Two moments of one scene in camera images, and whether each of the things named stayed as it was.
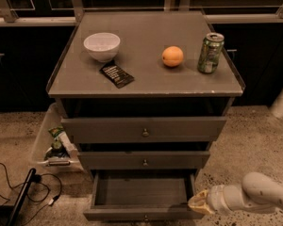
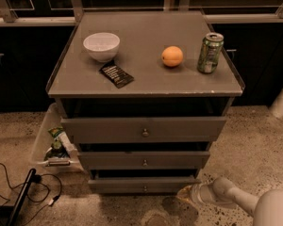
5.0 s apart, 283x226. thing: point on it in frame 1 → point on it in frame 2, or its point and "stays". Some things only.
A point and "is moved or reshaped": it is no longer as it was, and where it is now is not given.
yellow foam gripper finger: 199,202 → 185,194
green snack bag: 54,131 stays
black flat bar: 21,199 stays
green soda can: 209,53 stays
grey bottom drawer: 142,196 is moved or reshaped
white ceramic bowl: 102,46 stays
